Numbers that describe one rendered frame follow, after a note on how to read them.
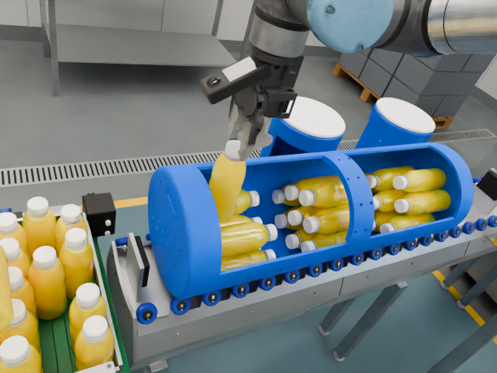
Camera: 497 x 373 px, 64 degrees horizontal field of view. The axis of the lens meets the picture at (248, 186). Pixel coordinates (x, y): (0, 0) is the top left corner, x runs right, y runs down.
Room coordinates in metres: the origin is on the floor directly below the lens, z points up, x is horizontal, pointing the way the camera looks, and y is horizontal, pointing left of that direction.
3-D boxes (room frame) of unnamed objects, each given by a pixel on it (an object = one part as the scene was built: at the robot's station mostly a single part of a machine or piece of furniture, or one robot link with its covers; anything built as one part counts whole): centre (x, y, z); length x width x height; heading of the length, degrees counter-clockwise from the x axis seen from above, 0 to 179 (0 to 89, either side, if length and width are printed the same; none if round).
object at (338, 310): (1.24, -0.61, 0.31); 0.06 x 0.06 x 0.63; 38
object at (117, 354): (0.49, 0.24, 0.96); 0.40 x 0.01 x 0.03; 38
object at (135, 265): (0.54, 0.18, 0.99); 0.10 x 0.02 x 0.12; 38
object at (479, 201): (1.36, -0.87, 1.00); 0.10 x 0.04 x 0.15; 38
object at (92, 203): (0.67, 0.34, 0.95); 0.10 x 0.07 x 0.10; 38
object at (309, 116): (1.43, -0.14, 1.03); 0.28 x 0.28 x 0.01
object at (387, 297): (1.13, -0.69, 0.31); 0.06 x 0.06 x 0.63; 38
